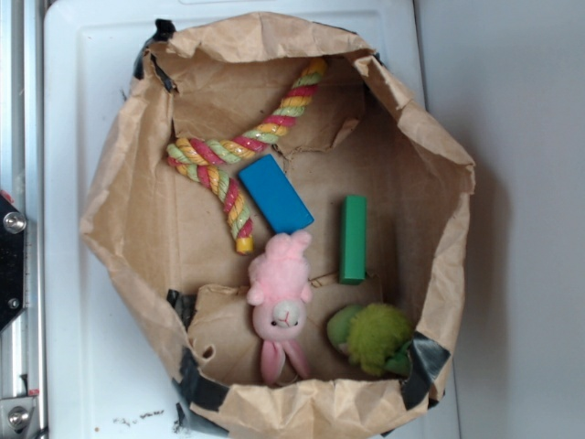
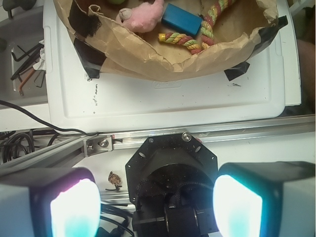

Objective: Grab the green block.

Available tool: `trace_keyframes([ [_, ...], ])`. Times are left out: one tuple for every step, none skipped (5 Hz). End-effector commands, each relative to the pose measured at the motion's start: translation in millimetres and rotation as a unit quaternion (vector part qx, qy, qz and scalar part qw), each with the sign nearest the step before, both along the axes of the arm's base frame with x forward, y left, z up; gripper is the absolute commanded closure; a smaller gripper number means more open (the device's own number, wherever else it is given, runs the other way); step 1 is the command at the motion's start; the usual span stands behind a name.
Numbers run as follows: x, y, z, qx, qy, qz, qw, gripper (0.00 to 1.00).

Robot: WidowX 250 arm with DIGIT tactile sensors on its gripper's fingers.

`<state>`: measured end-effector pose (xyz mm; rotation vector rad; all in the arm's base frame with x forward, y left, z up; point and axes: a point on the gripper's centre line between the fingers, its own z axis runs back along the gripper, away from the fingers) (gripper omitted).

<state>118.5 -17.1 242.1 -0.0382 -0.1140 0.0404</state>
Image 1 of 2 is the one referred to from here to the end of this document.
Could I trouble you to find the blue wooden block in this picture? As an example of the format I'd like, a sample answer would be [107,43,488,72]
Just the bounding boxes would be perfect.
[238,155,314,234]

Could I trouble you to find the black metal bracket plate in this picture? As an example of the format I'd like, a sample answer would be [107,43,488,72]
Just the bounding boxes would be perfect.
[0,191,27,331]

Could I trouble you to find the multicolour rope toy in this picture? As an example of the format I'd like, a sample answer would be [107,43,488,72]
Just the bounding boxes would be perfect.
[166,58,328,255]

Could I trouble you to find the green plush toy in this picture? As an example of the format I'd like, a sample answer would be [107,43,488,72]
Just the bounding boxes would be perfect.
[326,304,414,377]

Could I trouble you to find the aluminium frame rail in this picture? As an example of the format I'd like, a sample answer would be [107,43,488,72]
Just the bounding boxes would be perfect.
[1,1,49,438]

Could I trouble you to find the pink plush bunny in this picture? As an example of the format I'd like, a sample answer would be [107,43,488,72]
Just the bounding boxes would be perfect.
[247,230,313,385]

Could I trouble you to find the green wooden block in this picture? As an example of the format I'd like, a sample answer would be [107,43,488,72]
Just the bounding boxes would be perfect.
[339,195,367,285]

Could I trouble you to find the brown paper bag box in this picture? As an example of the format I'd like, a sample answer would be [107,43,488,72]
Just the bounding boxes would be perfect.
[80,12,475,438]

